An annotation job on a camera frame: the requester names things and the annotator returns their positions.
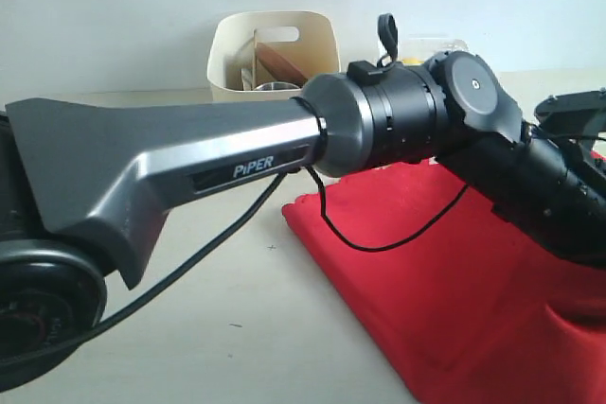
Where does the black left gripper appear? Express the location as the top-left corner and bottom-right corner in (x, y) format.
(437, 128), (605, 267)

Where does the red scalloped cloth mat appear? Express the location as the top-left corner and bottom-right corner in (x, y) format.
(282, 163), (605, 403)

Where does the brown wooden plate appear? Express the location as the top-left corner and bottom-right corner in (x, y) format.
(257, 43), (308, 87)

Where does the stainless steel cup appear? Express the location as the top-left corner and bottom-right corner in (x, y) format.
(254, 81), (300, 92)

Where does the wooden chopstick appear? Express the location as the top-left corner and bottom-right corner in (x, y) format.
(252, 29), (258, 89)

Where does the cream plastic storage bin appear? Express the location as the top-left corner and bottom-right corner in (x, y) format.
(206, 11), (340, 103)

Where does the steel table knife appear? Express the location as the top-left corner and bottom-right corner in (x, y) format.
(241, 67), (254, 92)

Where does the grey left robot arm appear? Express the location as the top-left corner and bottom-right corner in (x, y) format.
(1, 51), (605, 390)

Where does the white perforated plastic basket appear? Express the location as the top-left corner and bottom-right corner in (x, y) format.
(398, 36), (469, 62)

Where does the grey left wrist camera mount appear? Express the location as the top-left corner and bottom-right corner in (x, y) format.
(534, 88), (605, 136)

